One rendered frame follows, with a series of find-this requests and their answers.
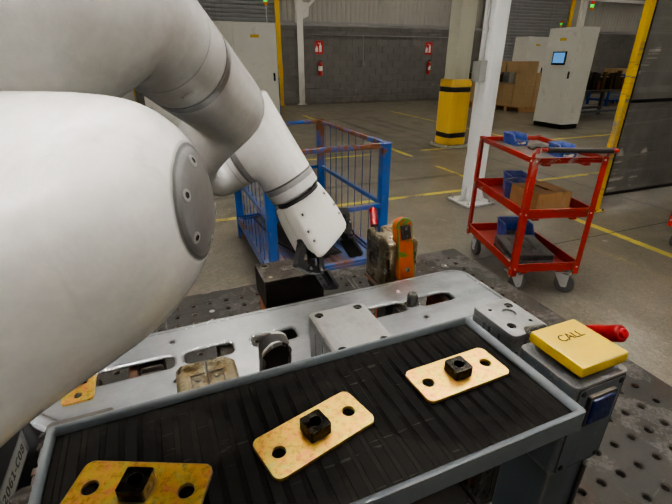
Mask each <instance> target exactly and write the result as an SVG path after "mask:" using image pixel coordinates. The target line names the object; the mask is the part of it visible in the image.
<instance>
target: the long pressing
mask: <svg viewBox="0 0 672 504"><path fill-rule="evenodd" d="M396 291H400V292H396ZM411 291H414V292H416V293H417V294H418V299H419V298H423V297H427V296H432V295H436V294H440V293H446V294H448V295H450V296H451V297H452V298H453V299H452V300H448V301H444V302H440V303H435V304H431V305H427V306H423V305H420V304H419V303H420V302H419V301H418V302H419V303H417V304H418V306H414V307H408V306H406V305H405V304H404V303H405V302H407V294H408V293H409V292H411ZM499 299H507V298H505V297H504V296H502V295H501V294H499V293H498V292H496V291H495V290H493V289H492V288H490V287H488V286H487V285H485V284H484V283H482V282H481V281H479V280H478V279H476V278H475V277H473V276H472V275H470V274H468V273H466V272H463V271H459V270H445V271H440V272H435V273H431V274H426V275H421V276H417V277H412V278H407V279H403V280H398V281H393V282H389V283H384V284H379V285H375V286H370V287H365V288H361V289H356V290H351V291H347V292H342V293H337V294H333V295H328V296H323V297H319V298H314V299H309V300H305V301H300V302H295V303H291V304H286V305H281V306H277V307H272V308H267V309H263V310H258V311H254V312H249V313H244V314H240V315H235V316H230V317H226V318H221V319H216V320H212V321H207V322H202V323H198V324H193V325H188V326H184V327H179V328H174V329H170V330H165V331H160V332H156V333H151V334H150V335H149V336H148V337H146V338H145V339H144V340H143V341H142V342H140V343H139V344H138V345H137V346H135V347H134V348H133V349H131V350H130V351H128V352H127V353H126V354H124V355H123V356H121V357H120V358H119V359H117V360H116V361H114V362H113V363H111V364H110V365H109V366H107V367H106V368H104V369H103V370H101V371H100V372H98V373H97V377H98V376H99V375H100V374H103V373H106V372H111V371H115V370H119V369H123V368H128V367H132V366H136V365H140V364H144V363H149V362H153V361H157V360H161V359H166V358H173V359H174V361H175V365H174V367H172V368H170V369H167V370H163V371H159V372H155V373H151V374H147V375H142V376H138V377H134V378H130V379H126V380H122V381H118V382H114V383H110V384H106V385H102V386H96V387H95V395H94V398H93V399H91V400H88V401H84V402H80V403H77V404H73V405H69V406H65V407H63V406H61V399H60V400H59V401H58V402H56V403H55V404H54V405H52V406H51V407H49V408H48V409H47V410H45V411H44V412H43V413H41V414H40V415H38V416H37V417H36V418H35V419H34V420H32V421H31V422H30V424H31V425H32V427H33V429H34V430H35V432H36V434H37V436H40V433H45V431H46V427H47V425H49V424H50V423H52V422H56V421H59V420H63V419H67V418H71V417H75V416H78V415H82V414H86V413H90V412H94V411H97V410H101V409H105V408H109V407H112V408H114V410H116V409H120V408H123V407H127V406H131V405H135V404H138V403H142V402H146V401H150V400H153V399H157V398H161V397H165V396H168V395H172V394H176V393H177V385H176V383H174V381H175V380H176V371H177V370H178V369H179V368H180V367H181V366H184V365H188V364H187V363H185V359H184V357H185V355H186V354H188V353H191V352H195V351H199V350H204V349H208V348H212V347H216V346H220V345H225V344H231V345H232V346H233V349H234V352H233V353H231V354H228V355H224V357H228V358H231V359H234V361H235V364H236V367H237V371H238V374H239V377H240V376H243V375H247V374H251V373H255V372H258V371H259V356H258V347H255V346H253V343H252V339H253V338H255V337H258V336H263V335H266V334H268V333H270V332H274V331H284V330H288V329H292V330H294V331H295V332H296V334H297V337H296V338H293V339H289V340H288V341H289V343H290V346H291V348H292V352H291V354H292V359H291V363H292V362H296V361H300V360H303V359H307V358H311V350H310V324H309V317H310V315H311V314H312V313H315V312H319V311H324V310H328V309H333V308H338V307H342V306H346V305H350V304H355V303H361V304H363V305H365V307H366V308H367V309H368V310H373V309H377V308H381V307H385V306H389V305H394V304H400V305H402V306H403V307H404V308H405V309H406V311H403V312H399V313H395V314H391V315H387V316H383V317H379V318H376V319H377V320H378V321H379V322H380V323H381V324H382V326H383V327H384V328H385V329H386V330H387V331H388V332H389V333H390V334H391V336H393V335H397V334H401V333H405V332H408V331H412V330H416V329H420V328H423V327H427V326H431V325H435V324H438V323H442V322H446V321H450V320H453V319H457V318H461V317H465V316H467V317H470V318H471V319H473V313H474V307H475V306H476V305H479V304H483V303H487V302H491V301H495V300H499ZM425 316H427V317H428V318H425ZM172 341H175V343H173V344H170V342H172Z"/></svg>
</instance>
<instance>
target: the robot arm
mask: <svg viewBox="0 0 672 504"><path fill-rule="evenodd" d="M133 89H135V90H137V91H138V92H140V93H141V94H142V95H144V96H145V97H147V98H148V99H150V100H151V101H153V102H154V103H155V104H157V105H158V106H160V107H161V108H163V109H164V110H166V111H167V112H169V113H170V114H172V115H173V116H175V117H176V118H178V119H179V120H180V122H179V125H178V127H176V126H175V125H174V124H173V123H171V122H170V121H169V120H167V119H166V118H165V117H163V116H162V115H161V114H159V113H158V112H156V111H154V110H152V109H150V108H148V107H146V106H144V105H141V104H139V103H136V102H133V101H130V100H127V99H122V98H121V97H123V96H124V95H126V94H127V93H129V92H131V91H132V90H133ZM316 179H317V177H316V175H315V173H314V171H313V170H312V168H311V166H310V165H309V163H308V161H307V160H306V158H305V156H304V155H303V153H302V151H301V149H300V148H299V146H298V144H297V143H296V141H295V139H294V138H293V136H292V134H291V133H290V131H289V129H288V127H287V126H286V124H285V122H284V121H283V119H282V117H281V116H280V114H279V112H278V111H277V109H276V107H275V105H274V104H273V102H272V100H271V99H270V97H269V95H268V94H267V92H266V91H260V89H259V87H258V85H257V84H256V82H255V81H254V79H253V78H252V76H251V75H250V74H249V72H248V71H247V70H246V68H245V67H244V65H243V64H242V62H241V61H240V60H239V58H238V57H237V55H236V54H235V52H234V51H233V49H232V48H231V47H230V45H229V44H228V42H227V41H226V39H225V38H224V37H223V35H222V34H221V32H220V31H219V30H218V28H217V27H216V26H215V24H214V23H213V21H212V20H211V19H210V17H209V16H208V15H207V13H206V12H205V10H204V9H203V8H202V6H201V5H200V3H199V2H198V1H197V0H0V448H1V447H2V446H3V445H4V444H5V443H6V442H8V441H9V440H10V439H11V438H12V437H13V436H14V435H15V434H16V433H18V432H19V431H20V430H21V429H22V428H24V427H25V426H26V425H27V424H29V423H30V422H31V421H32V420H34V419H35V418H36V417H37V416H38V415H40V414H41V413H43V412H44V411H45V410H47V409H48V408H49V407H51V406H52V405H54V404H55V403H56V402H58V401H59V400H60V399H62V398H63V397H64V396H66V395H67V394H69V393H70V392H71V391H73V390H74V389H75V388H77V387H78V386H80V385H81V384H82V383H84V382H85V381H86V380H88V379H89V378H91V377H92V376H94V375H95V374H97V373H98V372H100V371H101V370H103V369H104V368H106V367H107V366H109V365H110V364H111V363H113V362H114V361H116V360H117V359H119V358H120V357H121V356H123V355H124V354H126V353H127V352H128V351H130V350H131V349H133V348H134V347H135V346H137V345H138V344H139V343H140V342H142V341H143V340H144V339H145V338H146V337H148V336H149V335H150V334H151V333H152V332H153V331H154V330H155V329H156V328H157V327H158V326H159V325H160V324H161V323H162V322H163V321H164V320H165V319H166V318H167V317H168V316H169V315H170V314H171V313H172V312H173V311H174V310H175V309H176V307H177V306H178V305H179V304H180V302H181V301H182V300H183V299H184V298H185V296H186V295H187V293H188V292H189V290H190V289H191V287H192V286H193V284H194V283H195V281H196V279H197V277H198V275H199V273H200V272H201V270H202V268H203V266H204V264H205V262H206V259H207V256H208V253H209V250H210V246H211V244H212V240H213V232H214V224H215V213H217V211H216V203H214V195H216V196H228V195H231V194H233V193H235V192H237V191H239V190H241V189H242V188H244V187H246V186H247V185H249V184H251V183H253V182H258V183H259V184H260V186H261V187H262V189H263V190H264V192H265V193H266V195H267V196H268V198H269V199H270V201H271V203H272V204H273V205H277V207H278V208H279V209H278V210H277V211H276V212H277V215H278V218H279V221H280V223H281V225H282V228H283V230H284V232H285V234H286V236H287V237H288V239H289V241H290V243H291V245H292V246H293V248H294V250H295V255H294V260H293V267H294V268H295V269H298V270H300V271H302V272H303V273H307V274H311V275H315V276H316V278H317V279H318V281H319V282H320V284H321V285H322V287H323V288H324V289H325V290H334V289H338V288H339V284H338V283H337V281H336V280H335V278H334V276H333V275H332V273H331V272H330V270H329V269H325V265H324V255H325V254H326V253H327V251H328V250H329V249H330V248H331V247H332V245H333V244H334V243H335V242H336V241H337V239H338V238H339V237H340V238H342V239H341V240H340V243H341V245H342V246H343V248H344V250H345V251H346V253H347V254H348V256H349V257H350V258H352V257H358V256H362V255H363V251H362V250H361V248H360V246H359V244H358V243H357V241H356V239H355V238H354V237H353V236H354V231H353V230H352V221H351V219H350V214H349V209H348V208H347V207H343V208H338V207H337V206H336V204H335V203H334V201H333V200H332V199H331V197H330V196H329V194H328V193H327V192H326V191H325V189H324V188H323V187H322V186H321V185H320V184H319V183H318V182H316ZM313 253H314V254H313ZM307 259H308V264H307V263H305V261H304V260H307ZM315 259H317V266H315Z"/></svg>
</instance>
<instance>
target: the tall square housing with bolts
mask: <svg viewBox="0 0 672 504"><path fill-rule="evenodd" d="M309 324H310V350H311V357H315V356H318V355H322V354H326V353H330V352H333V351H337V350H341V349H345V348H348V347H352V346H356V345H360V344H363V343H367V342H371V341H375V340H378V339H382V338H386V337H390V336H391V334H390V333H389V332H388V331H387V330H386V329H385V328H384V327H383V326H382V324H381V323H380V322H379V321H378V320H377V319H376V318H375V317H374V315H373V314H372V313H371V312H370V311H369V310H368V309H367V308H366V307H365V305H363V304H361V303H355V304H350V305H346V306H342V307H338V308H333V309H328V310H324V311H319V312H315V313H312V314H311V315H310V317H309Z"/></svg>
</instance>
